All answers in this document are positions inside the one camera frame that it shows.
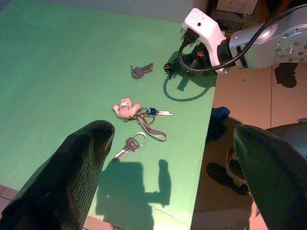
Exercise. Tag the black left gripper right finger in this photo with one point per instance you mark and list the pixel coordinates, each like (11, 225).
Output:
(275, 182)

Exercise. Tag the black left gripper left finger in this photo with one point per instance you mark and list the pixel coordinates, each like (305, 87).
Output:
(60, 182)

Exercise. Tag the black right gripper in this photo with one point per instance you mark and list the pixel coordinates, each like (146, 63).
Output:
(200, 54)

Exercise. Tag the white puppy charm key bunch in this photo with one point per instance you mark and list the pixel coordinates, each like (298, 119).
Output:
(126, 109)

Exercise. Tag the blue cloth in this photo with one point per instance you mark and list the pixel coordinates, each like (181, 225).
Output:
(219, 115)

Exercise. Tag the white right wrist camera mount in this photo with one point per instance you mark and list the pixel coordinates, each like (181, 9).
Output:
(204, 26)

